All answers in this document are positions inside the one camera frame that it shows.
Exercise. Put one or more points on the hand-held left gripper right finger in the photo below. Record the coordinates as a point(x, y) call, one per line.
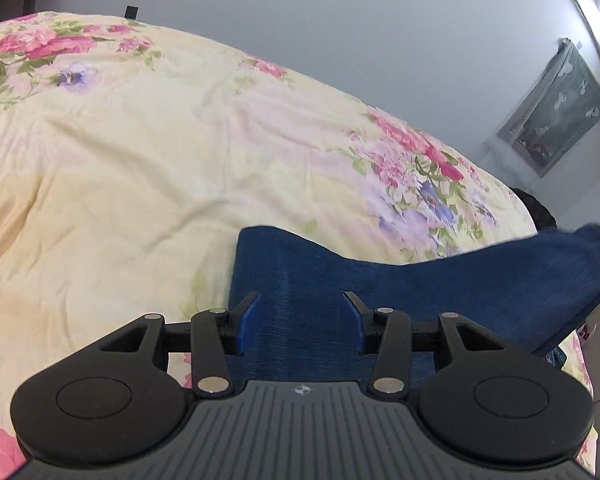
point(355, 322)

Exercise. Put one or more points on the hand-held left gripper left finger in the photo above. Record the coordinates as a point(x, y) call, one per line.
point(246, 325)

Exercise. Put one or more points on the blue denim pants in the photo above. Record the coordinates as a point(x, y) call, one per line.
point(430, 295)

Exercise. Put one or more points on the floral yellow blanket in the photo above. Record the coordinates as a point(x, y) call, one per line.
point(155, 160)

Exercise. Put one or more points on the grey printed curtain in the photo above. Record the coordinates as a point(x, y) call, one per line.
point(555, 115)

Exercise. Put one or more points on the small black object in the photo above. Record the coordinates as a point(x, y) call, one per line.
point(130, 12)

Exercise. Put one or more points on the white wall pipe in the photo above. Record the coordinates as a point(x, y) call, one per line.
point(597, 50)

